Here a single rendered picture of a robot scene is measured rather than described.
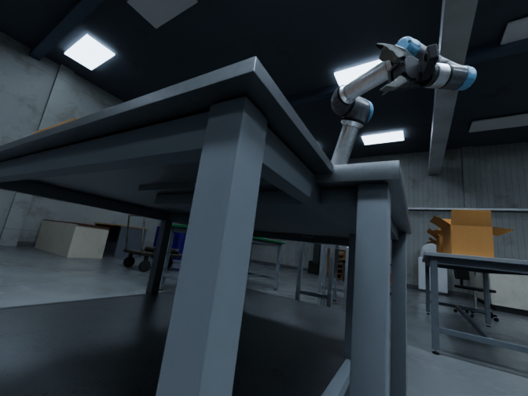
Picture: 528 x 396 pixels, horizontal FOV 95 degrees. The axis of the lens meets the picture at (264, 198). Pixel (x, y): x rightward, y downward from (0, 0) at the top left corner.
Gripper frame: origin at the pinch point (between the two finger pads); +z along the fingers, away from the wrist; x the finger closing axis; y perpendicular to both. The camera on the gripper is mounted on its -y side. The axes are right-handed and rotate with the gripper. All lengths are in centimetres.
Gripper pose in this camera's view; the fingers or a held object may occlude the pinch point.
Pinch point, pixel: (378, 64)
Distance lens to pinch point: 91.3
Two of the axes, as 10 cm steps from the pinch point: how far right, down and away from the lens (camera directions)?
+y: -1.8, 1.1, 9.8
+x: -0.2, -9.9, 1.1
